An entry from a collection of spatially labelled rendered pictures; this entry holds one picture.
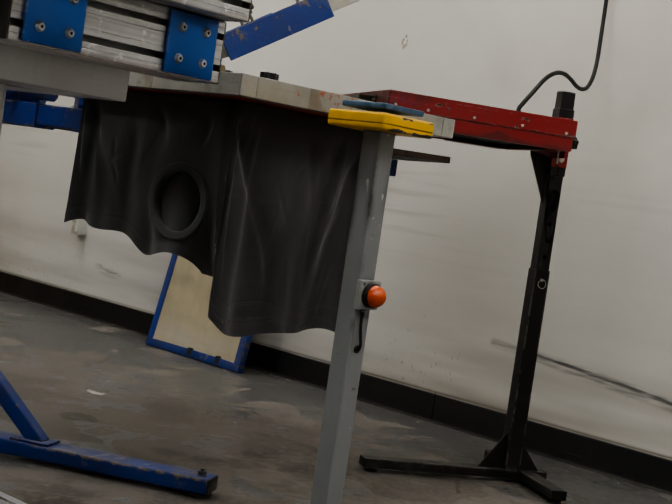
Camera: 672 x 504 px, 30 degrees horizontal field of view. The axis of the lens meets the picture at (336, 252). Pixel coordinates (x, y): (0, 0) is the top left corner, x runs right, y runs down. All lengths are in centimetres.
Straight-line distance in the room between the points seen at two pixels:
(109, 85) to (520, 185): 290
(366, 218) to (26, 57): 67
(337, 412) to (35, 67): 80
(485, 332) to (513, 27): 111
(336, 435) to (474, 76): 276
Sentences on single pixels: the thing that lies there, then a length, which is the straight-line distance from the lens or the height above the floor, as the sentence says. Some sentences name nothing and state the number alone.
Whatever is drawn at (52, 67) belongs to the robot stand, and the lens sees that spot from 174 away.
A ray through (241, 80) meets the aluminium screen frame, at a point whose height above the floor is 98.
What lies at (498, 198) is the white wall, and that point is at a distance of 459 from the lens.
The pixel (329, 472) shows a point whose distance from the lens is 216.
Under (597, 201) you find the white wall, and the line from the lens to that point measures 436.
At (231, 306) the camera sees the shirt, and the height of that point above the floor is 58.
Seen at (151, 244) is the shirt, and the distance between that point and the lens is 241.
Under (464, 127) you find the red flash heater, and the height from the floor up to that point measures 104.
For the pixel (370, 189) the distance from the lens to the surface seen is 210.
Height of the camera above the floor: 82
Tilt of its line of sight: 3 degrees down
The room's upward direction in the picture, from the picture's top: 8 degrees clockwise
